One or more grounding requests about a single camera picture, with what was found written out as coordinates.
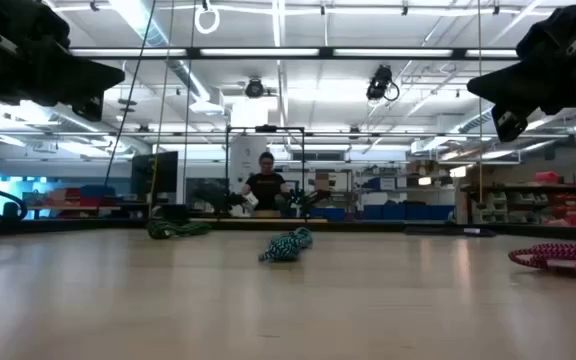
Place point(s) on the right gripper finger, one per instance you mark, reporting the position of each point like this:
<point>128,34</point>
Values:
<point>508,85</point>

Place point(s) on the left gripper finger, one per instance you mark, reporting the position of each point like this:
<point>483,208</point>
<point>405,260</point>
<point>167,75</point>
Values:
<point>88,80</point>

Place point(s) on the black background robot arm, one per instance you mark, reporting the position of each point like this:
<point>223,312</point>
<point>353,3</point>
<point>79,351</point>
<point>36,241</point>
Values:
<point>218,197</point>
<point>310,197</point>

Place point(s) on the black monitor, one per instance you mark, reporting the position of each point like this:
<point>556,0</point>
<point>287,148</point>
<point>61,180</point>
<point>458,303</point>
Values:
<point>154,172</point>

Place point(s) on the table with red blue bins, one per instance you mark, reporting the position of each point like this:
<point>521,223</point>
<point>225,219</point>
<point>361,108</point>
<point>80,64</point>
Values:
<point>73,196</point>

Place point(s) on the shelf rack with red bins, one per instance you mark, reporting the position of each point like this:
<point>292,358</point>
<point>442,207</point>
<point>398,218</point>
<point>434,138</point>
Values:
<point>538,200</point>

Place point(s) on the grey shelving unit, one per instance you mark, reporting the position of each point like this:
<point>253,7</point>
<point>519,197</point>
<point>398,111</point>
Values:
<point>403,182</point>

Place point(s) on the blue storage bins row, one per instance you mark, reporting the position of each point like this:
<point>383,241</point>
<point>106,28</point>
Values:
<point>408,212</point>

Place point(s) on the white column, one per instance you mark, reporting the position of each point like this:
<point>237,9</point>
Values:
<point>243,160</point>

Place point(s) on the person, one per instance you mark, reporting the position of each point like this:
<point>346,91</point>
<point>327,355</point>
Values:
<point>266,190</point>

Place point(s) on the blue storage bin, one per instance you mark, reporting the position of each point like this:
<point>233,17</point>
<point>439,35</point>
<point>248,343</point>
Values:
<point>328,214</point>

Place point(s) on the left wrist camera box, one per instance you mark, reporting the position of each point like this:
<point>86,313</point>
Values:
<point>89,110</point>

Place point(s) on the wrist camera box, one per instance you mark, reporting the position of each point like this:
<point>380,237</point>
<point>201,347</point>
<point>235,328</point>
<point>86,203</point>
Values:
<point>89,110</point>
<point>509,125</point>

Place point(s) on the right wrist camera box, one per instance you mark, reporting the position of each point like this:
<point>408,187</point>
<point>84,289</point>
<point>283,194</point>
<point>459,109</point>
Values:
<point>509,125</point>

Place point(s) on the silver ventilation duct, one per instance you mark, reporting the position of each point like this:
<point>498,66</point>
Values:
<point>188,75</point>

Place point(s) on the round black overhead camera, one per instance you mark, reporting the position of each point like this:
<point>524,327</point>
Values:
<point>254,88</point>

